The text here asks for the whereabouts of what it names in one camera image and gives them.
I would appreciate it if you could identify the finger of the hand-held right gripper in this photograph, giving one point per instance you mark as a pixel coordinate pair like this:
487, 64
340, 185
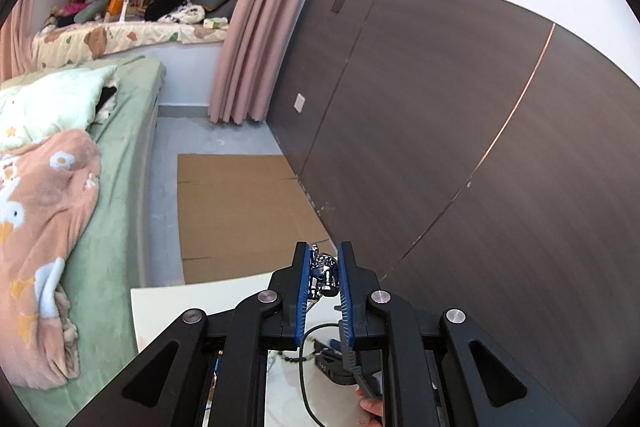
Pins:
361, 377

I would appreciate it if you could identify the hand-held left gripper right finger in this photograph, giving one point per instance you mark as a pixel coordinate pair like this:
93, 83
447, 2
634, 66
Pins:
346, 302

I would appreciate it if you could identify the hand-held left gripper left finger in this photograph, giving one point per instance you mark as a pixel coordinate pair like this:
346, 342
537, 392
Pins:
301, 302

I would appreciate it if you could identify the person's right hand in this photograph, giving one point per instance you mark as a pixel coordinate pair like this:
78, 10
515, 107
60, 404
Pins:
372, 411

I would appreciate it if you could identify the flat cardboard sheet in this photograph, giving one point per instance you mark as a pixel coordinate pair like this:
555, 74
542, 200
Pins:
235, 212

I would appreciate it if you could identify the white low table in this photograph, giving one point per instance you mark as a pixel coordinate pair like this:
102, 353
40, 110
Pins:
165, 307

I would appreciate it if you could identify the bed with green sheet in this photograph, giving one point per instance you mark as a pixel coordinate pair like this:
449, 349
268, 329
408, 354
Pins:
122, 187

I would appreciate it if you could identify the pink duck print blanket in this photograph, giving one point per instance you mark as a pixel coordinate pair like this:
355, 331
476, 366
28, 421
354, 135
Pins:
45, 247

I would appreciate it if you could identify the pink curtain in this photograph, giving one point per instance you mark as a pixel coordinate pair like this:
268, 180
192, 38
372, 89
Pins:
12, 47
260, 32

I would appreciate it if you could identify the small green white packet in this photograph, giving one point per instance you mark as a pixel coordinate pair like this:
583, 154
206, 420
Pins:
215, 23

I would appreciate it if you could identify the white spotted plush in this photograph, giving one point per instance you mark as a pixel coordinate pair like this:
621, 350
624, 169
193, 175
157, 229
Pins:
185, 13

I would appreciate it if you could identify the light green quilt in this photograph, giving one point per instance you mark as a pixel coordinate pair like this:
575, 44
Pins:
50, 102

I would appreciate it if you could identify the pile of plush toys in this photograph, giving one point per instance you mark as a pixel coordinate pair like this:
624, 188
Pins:
80, 9

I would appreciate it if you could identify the white wall socket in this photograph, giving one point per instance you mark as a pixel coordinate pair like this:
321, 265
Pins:
299, 103

